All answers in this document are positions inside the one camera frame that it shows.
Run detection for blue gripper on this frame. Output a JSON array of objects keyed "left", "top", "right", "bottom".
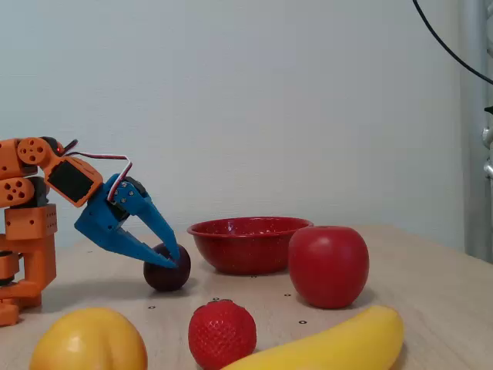
[{"left": 74, "top": 173, "right": 181, "bottom": 269}]

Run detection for dark purple plum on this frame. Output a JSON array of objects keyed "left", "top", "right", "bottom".
[{"left": 143, "top": 242, "right": 192, "bottom": 293}]

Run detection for red speckled bowl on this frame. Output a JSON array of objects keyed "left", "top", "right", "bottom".
[{"left": 186, "top": 216, "right": 315, "bottom": 276}]

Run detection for yellow orange peach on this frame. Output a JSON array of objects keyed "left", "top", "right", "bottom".
[{"left": 29, "top": 307, "right": 149, "bottom": 370}]

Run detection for red strawberry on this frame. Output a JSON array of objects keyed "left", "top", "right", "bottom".
[{"left": 187, "top": 299, "right": 258, "bottom": 370}]

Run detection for red apple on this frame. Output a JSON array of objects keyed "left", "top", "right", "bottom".
[{"left": 287, "top": 226, "right": 371, "bottom": 309}]

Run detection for yellow banana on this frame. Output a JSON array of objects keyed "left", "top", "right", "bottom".
[{"left": 219, "top": 305, "right": 405, "bottom": 370}]

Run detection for grey metal pole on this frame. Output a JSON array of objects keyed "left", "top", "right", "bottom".
[{"left": 458, "top": 0, "right": 493, "bottom": 265}]

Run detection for red white black servo cable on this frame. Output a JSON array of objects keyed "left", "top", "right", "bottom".
[{"left": 57, "top": 139, "right": 134, "bottom": 201}]

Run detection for thin black cable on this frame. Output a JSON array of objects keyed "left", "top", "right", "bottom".
[{"left": 411, "top": 0, "right": 493, "bottom": 85}]

